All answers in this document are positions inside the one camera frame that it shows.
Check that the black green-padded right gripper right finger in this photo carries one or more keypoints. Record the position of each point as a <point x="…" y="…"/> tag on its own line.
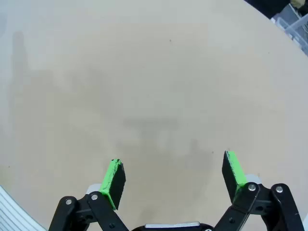
<point x="232" y="173"/>

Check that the clear plastic storage box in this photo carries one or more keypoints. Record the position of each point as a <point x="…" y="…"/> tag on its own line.
<point x="294" y="29"/>

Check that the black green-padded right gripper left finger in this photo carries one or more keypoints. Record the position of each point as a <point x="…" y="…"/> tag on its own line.
<point x="115" y="183"/>

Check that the white ribbed panel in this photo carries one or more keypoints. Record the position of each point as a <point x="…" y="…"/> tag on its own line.
<point x="14" y="211"/>

